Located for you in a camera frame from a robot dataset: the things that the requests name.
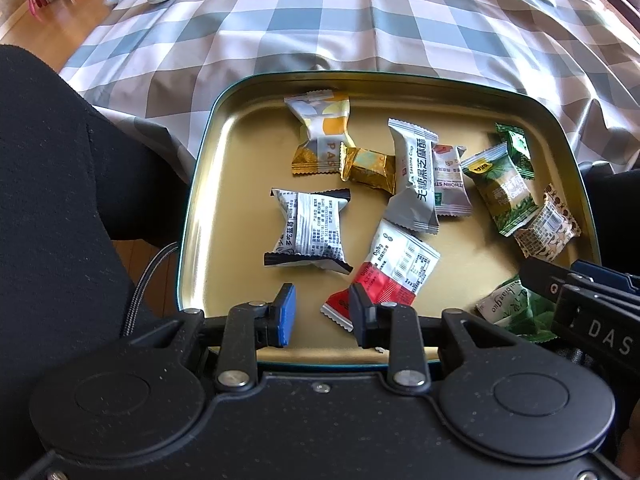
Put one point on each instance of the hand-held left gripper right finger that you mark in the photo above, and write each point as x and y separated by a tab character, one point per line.
361	315

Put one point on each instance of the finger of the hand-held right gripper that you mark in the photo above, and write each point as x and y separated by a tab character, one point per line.
545	280
610	282

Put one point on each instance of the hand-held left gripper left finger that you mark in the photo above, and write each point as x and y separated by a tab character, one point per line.
286	317

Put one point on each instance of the white packet with green leaves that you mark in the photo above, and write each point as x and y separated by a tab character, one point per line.
510	310

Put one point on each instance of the brown patterned snack packet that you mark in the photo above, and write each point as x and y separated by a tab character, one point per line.
547	225

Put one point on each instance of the red and white snack packet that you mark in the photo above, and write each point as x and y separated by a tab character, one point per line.
395	265

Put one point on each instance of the black and white snack packet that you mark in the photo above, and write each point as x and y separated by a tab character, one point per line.
310	230

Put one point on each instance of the green packet with yellow label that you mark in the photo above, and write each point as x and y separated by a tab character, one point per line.
500	190

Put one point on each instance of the slim white and red packet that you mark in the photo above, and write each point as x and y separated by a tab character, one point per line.
452	185

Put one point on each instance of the green foil candy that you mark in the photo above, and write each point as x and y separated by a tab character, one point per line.
517	147

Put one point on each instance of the grey snack bar packet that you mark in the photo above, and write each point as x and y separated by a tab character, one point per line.
412	185

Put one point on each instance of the gold foil candy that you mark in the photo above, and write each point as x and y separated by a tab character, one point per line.
370	167

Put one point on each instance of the green tin with gold inside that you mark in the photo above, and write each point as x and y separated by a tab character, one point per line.
250	170

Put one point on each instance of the yellow and white snack packet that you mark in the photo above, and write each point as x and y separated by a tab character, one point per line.
320	130

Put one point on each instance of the person's right leg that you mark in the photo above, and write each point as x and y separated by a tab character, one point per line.
617	220

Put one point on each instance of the person's leg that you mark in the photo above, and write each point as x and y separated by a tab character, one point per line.
60	185
617	220

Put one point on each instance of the person's left leg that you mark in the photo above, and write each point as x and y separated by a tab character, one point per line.
60	185

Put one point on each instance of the checked tablecloth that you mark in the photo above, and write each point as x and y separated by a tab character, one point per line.
350	25

